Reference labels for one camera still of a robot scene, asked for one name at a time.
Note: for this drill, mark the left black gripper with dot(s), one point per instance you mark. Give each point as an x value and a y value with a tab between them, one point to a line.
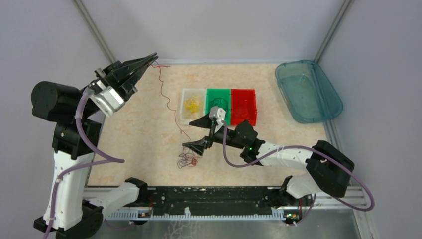
123	77

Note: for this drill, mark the aluminium frame rail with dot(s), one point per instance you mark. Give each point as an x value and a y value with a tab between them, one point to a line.
355	196

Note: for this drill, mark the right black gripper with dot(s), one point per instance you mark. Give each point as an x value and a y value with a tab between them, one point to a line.
205	122

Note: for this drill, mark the white plastic bin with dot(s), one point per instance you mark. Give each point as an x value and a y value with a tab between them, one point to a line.
192	105

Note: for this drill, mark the teal transparent tub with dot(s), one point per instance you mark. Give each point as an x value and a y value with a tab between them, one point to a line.
307	92

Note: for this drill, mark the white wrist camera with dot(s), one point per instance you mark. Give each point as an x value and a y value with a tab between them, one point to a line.
106	98
217	114

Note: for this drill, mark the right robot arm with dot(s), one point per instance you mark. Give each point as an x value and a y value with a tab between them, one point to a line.
325	168

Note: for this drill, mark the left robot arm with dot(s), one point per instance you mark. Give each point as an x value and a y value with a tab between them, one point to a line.
75	148

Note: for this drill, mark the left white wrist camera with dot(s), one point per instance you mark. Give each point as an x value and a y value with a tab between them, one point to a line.
106	98

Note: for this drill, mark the green plastic bin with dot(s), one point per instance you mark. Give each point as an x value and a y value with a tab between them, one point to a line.
220	98

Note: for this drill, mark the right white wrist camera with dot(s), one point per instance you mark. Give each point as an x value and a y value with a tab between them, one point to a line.
217	114

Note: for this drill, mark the white toothed cable duct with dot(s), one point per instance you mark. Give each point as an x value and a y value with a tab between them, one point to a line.
130	214

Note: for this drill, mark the red plastic bin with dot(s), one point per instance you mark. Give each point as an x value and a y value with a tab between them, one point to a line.
243	106

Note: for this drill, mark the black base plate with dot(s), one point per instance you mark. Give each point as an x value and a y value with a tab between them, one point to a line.
217	201

